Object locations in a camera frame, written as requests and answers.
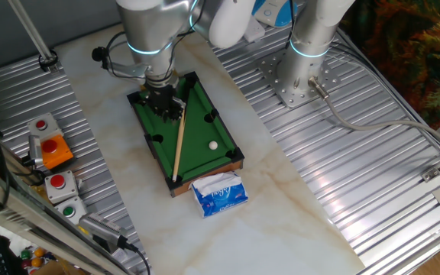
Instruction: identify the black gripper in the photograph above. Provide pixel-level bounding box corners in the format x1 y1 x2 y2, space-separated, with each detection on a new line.
144 83 187 122

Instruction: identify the wooden pool cue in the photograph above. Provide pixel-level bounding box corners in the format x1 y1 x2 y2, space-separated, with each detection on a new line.
171 108 188 183

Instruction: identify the mini green pool table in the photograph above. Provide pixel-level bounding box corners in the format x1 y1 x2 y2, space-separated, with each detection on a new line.
126 70 245 199

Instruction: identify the blue tissue pack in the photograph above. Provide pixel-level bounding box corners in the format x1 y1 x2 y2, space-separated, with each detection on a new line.
190 170 250 219

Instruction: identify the white power strip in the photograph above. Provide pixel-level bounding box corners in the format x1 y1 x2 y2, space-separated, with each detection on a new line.
242 15 267 44

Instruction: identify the orange box red mushroom button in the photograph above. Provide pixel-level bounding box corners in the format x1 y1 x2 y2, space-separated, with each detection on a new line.
40 134 75 170

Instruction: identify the grey box flat red button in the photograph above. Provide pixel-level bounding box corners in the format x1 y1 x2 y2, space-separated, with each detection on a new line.
27 112 63 139

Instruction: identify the grey box red mushroom button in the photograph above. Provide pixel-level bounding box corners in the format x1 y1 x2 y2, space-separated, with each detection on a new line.
44 170 79 205

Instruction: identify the black pole clamp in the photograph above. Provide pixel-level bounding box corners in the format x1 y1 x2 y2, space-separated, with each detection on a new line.
38 49 60 73

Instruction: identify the small silver metal block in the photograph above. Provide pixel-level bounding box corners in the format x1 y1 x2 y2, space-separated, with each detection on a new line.
27 134 44 168

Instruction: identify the grey box green button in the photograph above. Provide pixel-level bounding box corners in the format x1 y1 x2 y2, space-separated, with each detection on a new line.
53 196 88 225

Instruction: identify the blue and white device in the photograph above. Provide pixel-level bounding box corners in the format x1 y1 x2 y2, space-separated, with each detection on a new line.
251 0 299 28

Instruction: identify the grey stand pole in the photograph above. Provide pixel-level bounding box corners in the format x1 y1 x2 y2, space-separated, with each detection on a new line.
8 0 55 64

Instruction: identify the brown cardboard box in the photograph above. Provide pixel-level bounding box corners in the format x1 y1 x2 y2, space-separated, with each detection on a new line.
32 259 87 275

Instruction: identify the colourful patterned cloth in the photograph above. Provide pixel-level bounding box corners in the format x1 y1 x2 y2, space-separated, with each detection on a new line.
340 0 440 131

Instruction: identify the black cable connector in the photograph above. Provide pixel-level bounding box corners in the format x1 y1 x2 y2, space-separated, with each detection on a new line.
92 46 108 64

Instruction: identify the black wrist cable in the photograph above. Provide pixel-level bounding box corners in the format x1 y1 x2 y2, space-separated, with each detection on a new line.
101 30 129 79

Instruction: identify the silver depth camera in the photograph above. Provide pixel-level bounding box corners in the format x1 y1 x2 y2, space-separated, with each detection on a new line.
77 212 129 254

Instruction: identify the black camera cable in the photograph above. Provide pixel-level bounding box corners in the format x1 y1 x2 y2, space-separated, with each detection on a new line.
122 241 153 275

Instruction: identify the aluminium frame beam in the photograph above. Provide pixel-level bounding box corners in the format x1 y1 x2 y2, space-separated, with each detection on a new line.
0 158 133 275

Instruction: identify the grey base cable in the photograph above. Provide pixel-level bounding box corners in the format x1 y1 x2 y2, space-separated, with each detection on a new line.
307 76 440 154

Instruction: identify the small metal bracket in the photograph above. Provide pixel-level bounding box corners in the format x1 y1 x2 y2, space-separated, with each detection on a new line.
421 167 440 183

